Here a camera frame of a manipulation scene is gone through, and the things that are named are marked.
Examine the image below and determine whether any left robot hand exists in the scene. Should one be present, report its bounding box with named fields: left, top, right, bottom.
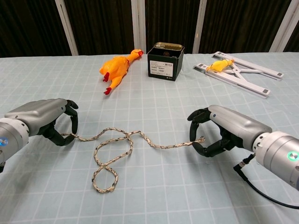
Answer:
left=4, top=98, right=79, bottom=147

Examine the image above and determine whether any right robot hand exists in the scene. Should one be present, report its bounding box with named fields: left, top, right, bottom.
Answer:
left=187, top=105, right=273, bottom=159

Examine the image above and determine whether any beige speckled braided rope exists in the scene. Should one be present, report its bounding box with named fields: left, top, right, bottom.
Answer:
left=61, top=127, right=206, bottom=194

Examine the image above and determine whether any white folding laptop stand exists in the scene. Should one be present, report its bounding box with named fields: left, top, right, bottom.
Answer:
left=192, top=51, right=285, bottom=99

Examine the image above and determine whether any small yellow rubber chicken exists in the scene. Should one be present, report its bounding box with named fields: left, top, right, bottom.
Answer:
left=206, top=59, right=235, bottom=72

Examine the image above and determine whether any light blue checked tablecloth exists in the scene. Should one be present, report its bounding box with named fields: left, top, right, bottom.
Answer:
left=0, top=52, right=299, bottom=224

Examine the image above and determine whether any large orange rubber chicken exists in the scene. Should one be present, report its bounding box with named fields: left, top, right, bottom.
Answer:
left=98, top=48, right=143, bottom=95

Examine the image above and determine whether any black cardboard box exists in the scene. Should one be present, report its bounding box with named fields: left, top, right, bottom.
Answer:
left=147, top=45, right=185, bottom=82

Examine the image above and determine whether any gold metal tin can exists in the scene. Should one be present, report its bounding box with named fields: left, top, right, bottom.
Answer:
left=153, top=42, right=184, bottom=51

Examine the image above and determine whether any black ribbed backdrop curtain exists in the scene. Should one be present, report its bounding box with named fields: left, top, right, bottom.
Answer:
left=0, top=0, right=299, bottom=58

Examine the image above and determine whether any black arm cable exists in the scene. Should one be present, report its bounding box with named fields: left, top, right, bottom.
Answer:
left=233, top=155, right=299, bottom=210

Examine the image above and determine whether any white frame post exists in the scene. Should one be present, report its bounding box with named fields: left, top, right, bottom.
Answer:
left=55, top=0, right=79, bottom=56
left=192, top=0, right=207, bottom=54
left=270, top=0, right=299, bottom=52
left=130, top=0, right=147, bottom=55

